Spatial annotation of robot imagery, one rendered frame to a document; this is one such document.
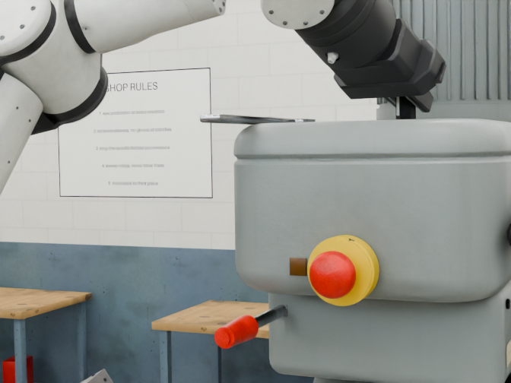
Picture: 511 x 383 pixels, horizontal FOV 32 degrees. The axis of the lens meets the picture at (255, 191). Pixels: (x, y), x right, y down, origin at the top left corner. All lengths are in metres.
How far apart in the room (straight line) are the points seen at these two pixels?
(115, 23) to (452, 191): 0.34
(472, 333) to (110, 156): 5.36
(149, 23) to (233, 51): 4.87
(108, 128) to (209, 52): 0.91
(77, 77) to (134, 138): 5.16
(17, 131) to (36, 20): 0.11
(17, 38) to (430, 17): 0.54
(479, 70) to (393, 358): 0.42
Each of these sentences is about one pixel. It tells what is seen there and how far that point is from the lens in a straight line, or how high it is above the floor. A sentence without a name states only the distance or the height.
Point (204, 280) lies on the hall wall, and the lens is 5.84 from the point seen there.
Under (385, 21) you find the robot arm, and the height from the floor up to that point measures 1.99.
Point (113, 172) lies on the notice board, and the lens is 6.12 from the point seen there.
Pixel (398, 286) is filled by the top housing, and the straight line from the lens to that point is 0.78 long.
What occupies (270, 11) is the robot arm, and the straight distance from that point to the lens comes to 0.80.
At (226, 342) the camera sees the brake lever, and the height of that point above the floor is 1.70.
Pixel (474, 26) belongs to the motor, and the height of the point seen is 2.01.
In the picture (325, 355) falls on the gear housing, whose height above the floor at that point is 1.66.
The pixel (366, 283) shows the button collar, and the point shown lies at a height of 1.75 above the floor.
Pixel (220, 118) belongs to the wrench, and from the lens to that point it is 0.77.
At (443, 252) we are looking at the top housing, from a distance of 0.77.
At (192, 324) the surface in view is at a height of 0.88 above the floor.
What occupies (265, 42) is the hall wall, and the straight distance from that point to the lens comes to 5.63.
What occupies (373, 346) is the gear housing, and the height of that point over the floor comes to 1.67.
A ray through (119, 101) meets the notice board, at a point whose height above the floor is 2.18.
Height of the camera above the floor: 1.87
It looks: 3 degrees down
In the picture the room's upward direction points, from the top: 1 degrees counter-clockwise
